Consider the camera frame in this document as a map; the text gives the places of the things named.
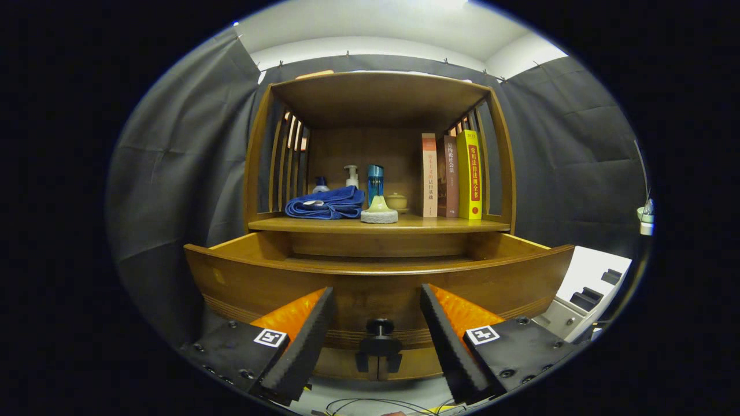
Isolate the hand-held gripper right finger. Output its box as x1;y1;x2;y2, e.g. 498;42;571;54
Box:
420;283;579;405

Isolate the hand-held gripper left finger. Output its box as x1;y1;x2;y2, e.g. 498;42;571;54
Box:
179;287;336;405

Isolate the wooden drawer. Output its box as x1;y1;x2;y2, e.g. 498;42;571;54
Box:
184;231;575;350

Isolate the pale green grey-based brush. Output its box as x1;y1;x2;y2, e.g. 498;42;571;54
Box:
360;195;399;224

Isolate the wooden cabinet door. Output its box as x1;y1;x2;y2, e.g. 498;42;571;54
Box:
380;347;443;379
315;347;379;381

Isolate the wooden countertop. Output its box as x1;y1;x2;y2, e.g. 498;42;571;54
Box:
249;213;512;235

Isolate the white side cabinet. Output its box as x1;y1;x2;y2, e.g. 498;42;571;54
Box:
532;246;632;344

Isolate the wooden cabinet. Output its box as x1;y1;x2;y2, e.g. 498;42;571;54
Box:
184;70;575;382

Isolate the blue folded towel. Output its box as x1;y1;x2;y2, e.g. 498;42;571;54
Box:
284;185;366;220

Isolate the brown book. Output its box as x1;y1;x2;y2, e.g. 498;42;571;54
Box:
438;135;460;218

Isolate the orange and white book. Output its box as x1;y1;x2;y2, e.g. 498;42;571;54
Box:
421;133;438;218

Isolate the yellow book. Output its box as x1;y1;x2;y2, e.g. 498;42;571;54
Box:
457;129;483;220

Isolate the tall blue transparent bottle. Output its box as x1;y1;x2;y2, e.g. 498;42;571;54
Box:
367;165;384;206

